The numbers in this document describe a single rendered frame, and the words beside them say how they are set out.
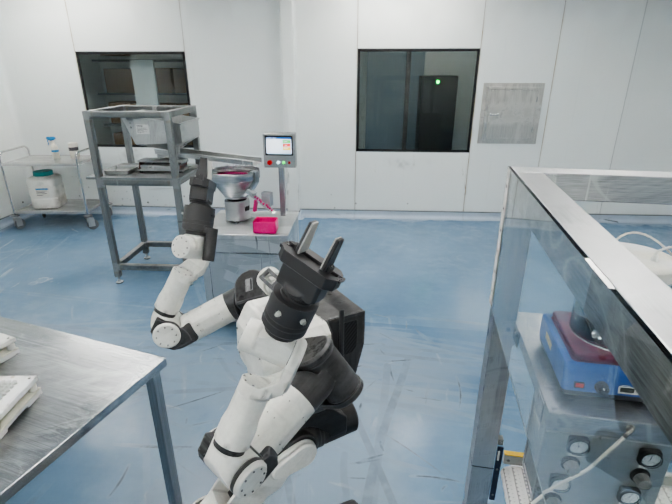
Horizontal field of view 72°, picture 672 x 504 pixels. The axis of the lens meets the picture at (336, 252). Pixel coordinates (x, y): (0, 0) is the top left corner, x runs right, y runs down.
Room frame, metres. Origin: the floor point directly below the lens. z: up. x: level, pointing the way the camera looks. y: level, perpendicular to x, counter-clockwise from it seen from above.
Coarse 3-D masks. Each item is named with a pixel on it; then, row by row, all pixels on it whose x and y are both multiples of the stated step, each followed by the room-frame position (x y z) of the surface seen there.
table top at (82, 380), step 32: (0, 320) 1.69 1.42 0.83; (32, 352) 1.46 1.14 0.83; (64, 352) 1.46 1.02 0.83; (96, 352) 1.46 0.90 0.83; (128, 352) 1.46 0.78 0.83; (64, 384) 1.27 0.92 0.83; (96, 384) 1.27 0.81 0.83; (128, 384) 1.27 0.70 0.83; (32, 416) 1.12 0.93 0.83; (64, 416) 1.12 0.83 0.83; (96, 416) 1.12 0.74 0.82; (0, 448) 0.99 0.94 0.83; (32, 448) 0.99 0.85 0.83; (64, 448) 1.01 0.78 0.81; (0, 480) 0.88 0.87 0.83
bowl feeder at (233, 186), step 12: (216, 168) 3.37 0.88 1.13; (228, 168) 3.44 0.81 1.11; (240, 168) 3.45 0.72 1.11; (252, 168) 3.42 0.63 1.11; (216, 180) 3.13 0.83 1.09; (228, 180) 3.10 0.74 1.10; (240, 180) 3.12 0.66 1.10; (252, 180) 3.18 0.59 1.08; (228, 192) 3.16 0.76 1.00; (240, 192) 3.17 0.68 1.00; (264, 192) 3.20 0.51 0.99; (228, 204) 3.20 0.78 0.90; (240, 204) 3.20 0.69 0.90; (264, 204) 3.17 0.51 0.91; (228, 216) 3.21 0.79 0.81; (240, 216) 3.20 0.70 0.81
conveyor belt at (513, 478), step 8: (504, 472) 0.94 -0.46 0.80; (512, 472) 0.93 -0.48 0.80; (520, 472) 0.93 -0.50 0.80; (504, 480) 0.92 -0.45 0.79; (512, 480) 0.90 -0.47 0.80; (520, 480) 0.90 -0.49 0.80; (504, 488) 0.90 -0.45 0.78; (512, 488) 0.88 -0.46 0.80; (520, 488) 0.88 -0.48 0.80; (512, 496) 0.86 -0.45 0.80; (520, 496) 0.85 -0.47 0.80; (528, 496) 0.85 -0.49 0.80
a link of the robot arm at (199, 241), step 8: (184, 224) 1.24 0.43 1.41; (192, 224) 1.23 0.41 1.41; (200, 224) 1.24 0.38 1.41; (208, 224) 1.25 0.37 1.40; (192, 232) 1.23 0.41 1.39; (200, 232) 1.24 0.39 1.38; (208, 232) 1.23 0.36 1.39; (216, 232) 1.24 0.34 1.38; (176, 240) 1.21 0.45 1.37; (184, 240) 1.20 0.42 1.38; (192, 240) 1.21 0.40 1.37; (200, 240) 1.23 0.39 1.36; (208, 240) 1.22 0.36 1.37; (216, 240) 1.23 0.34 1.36; (176, 248) 1.20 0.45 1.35; (184, 248) 1.19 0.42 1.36; (192, 248) 1.19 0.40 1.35; (200, 248) 1.22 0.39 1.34; (208, 248) 1.21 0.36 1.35; (176, 256) 1.19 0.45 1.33; (184, 256) 1.18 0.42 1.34; (192, 256) 1.20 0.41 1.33; (200, 256) 1.23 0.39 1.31; (208, 256) 1.20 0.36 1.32
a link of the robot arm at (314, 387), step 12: (336, 348) 0.89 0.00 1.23; (336, 360) 0.86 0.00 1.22; (300, 372) 0.84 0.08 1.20; (312, 372) 0.83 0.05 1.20; (324, 372) 0.84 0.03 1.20; (336, 372) 0.85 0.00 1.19; (348, 372) 0.86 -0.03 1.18; (300, 384) 0.81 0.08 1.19; (312, 384) 0.81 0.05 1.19; (324, 384) 0.82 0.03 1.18; (336, 384) 0.84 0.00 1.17; (348, 384) 0.85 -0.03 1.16; (312, 396) 0.80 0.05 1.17; (324, 396) 0.81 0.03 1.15; (336, 396) 0.84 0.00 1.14; (348, 396) 0.84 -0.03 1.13
